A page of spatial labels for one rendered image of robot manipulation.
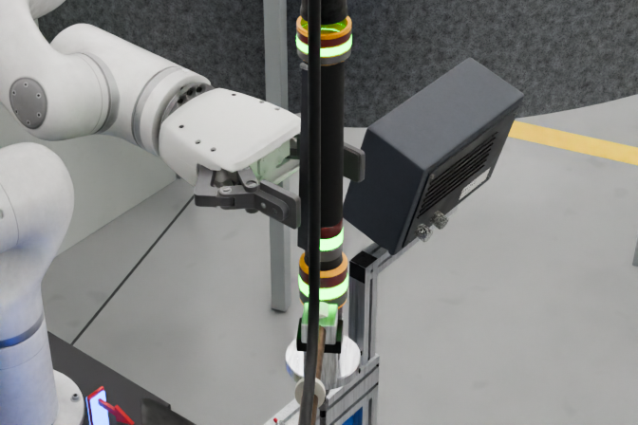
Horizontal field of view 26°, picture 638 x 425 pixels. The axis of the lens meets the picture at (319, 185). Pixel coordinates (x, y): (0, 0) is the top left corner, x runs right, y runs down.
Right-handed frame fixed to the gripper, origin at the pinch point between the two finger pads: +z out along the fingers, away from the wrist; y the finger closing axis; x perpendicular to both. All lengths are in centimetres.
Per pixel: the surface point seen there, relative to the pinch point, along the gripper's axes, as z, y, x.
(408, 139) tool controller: -34, -60, -42
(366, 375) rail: -34, -52, -82
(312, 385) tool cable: 8.7, 11.5, -9.5
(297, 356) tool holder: -1.6, 1.4, -19.7
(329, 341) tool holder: 4.1, 3.7, -12.9
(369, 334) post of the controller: -35, -53, -75
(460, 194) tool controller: -32, -72, -58
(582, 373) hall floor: -47, -156, -166
